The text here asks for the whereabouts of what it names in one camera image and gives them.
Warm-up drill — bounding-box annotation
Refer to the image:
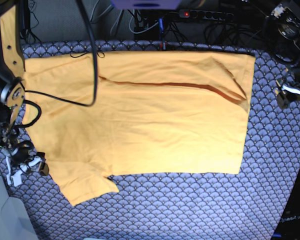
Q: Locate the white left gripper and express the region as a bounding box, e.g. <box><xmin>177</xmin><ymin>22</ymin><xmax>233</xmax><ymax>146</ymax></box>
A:
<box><xmin>274</xmin><ymin>84</ymin><xmax>300</xmax><ymax>109</ymax></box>

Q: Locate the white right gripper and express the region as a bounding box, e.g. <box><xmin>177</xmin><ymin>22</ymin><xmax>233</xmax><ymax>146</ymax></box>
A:
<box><xmin>5</xmin><ymin>152</ymin><xmax>50</xmax><ymax>186</ymax></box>

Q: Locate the yellow T-shirt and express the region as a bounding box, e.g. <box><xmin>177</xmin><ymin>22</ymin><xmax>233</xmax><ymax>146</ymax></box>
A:
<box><xmin>24</xmin><ymin>51</ymin><xmax>256</xmax><ymax>206</ymax></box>

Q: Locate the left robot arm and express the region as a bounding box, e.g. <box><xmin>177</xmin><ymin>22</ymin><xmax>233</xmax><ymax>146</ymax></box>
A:
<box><xmin>262</xmin><ymin>0</ymin><xmax>300</xmax><ymax>110</ymax></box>

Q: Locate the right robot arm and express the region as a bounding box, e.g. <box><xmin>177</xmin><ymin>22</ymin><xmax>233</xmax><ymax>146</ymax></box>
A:
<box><xmin>0</xmin><ymin>0</ymin><xmax>49</xmax><ymax>187</ymax></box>

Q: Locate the grey white furniture corner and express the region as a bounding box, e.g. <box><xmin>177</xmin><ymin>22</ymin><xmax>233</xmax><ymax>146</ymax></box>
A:
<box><xmin>0</xmin><ymin>172</ymin><xmax>38</xmax><ymax>240</ymax></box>

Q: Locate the blue fan-pattern tablecloth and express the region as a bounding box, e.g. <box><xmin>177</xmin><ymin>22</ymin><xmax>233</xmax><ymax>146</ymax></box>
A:
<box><xmin>0</xmin><ymin>47</ymin><xmax>300</xmax><ymax>240</ymax></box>

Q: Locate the black OpenArm box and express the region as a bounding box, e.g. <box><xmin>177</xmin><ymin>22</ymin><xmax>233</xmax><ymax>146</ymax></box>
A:
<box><xmin>271</xmin><ymin>169</ymin><xmax>300</xmax><ymax>240</ymax></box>

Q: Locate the blue box overhead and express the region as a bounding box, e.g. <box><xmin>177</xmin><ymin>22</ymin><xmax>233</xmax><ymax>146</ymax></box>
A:
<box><xmin>110</xmin><ymin>0</ymin><xmax>182</xmax><ymax>10</ymax></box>

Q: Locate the black power strip red switch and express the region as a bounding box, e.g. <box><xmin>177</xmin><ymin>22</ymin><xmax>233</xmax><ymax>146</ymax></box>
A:
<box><xmin>176</xmin><ymin>9</ymin><xmax>235</xmax><ymax>22</ymax></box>

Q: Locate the black cable bundle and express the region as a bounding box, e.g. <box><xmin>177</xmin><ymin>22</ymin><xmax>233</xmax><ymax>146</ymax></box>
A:
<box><xmin>89</xmin><ymin>0</ymin><xmax>266</xmax><ymax>51</ymax></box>

